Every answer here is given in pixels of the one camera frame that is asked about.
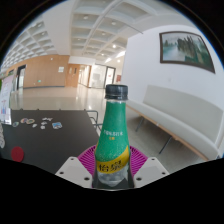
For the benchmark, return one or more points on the small white sticker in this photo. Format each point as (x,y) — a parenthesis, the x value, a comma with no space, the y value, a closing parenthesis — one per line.
(47,118)
(43,125)
(34,125)

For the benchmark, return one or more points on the round colourful sticker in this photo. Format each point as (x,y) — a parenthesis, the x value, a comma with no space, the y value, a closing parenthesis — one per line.
(23,120)
(30,121)

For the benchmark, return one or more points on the ceiling lights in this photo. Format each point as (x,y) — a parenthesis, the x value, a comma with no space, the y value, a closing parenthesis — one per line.
(114,23)

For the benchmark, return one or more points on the green hexagonal sticker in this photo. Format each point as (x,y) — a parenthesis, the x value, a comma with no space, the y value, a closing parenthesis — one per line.
(15,124)

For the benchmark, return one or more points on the clear acrylic sign stand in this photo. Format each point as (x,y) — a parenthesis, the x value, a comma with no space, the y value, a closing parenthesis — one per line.
(6,100)

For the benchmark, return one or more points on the flat round red coaster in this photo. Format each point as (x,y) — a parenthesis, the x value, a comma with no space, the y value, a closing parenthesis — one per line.
(17,154)

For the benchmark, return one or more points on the blue rectangular sticker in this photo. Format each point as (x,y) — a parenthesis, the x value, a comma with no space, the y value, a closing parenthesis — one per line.
(57,125)

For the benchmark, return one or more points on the long white bench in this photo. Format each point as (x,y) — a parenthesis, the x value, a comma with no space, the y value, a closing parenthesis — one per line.
(180,116)

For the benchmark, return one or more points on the framed landscape picture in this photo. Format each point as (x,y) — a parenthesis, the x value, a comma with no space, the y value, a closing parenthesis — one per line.
(185,50)

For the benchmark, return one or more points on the green plastic drink bottle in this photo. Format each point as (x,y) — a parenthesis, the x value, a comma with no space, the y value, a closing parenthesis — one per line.
(111,133)

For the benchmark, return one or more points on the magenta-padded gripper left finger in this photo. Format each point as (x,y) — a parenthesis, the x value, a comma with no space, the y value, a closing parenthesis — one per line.
(73,171)

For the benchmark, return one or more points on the black metal chair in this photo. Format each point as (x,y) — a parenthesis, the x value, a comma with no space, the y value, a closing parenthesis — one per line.
(92,111)
(97,125)

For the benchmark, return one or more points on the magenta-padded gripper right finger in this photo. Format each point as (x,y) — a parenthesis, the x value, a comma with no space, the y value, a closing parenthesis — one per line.
(150,171)

